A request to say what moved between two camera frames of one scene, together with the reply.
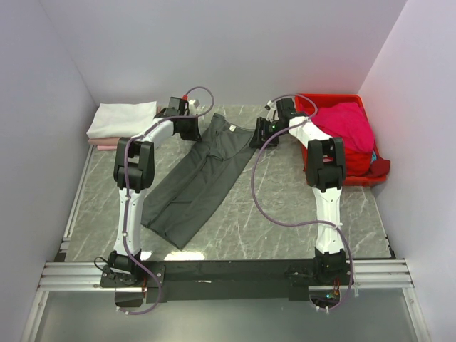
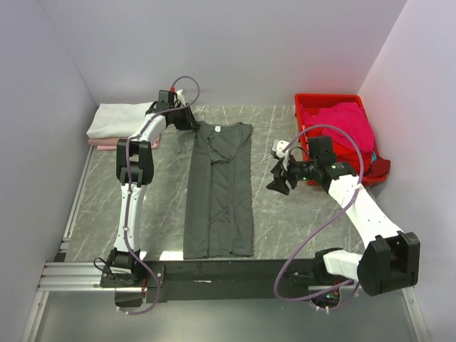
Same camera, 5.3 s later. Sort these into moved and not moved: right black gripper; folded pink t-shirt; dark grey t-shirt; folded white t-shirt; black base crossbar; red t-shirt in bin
Moved: right black gripper; dark grey t-shirt
Not moved: folded white t-shirt; folded pink t-shirt; black base crossbar; red t-shirt in bin
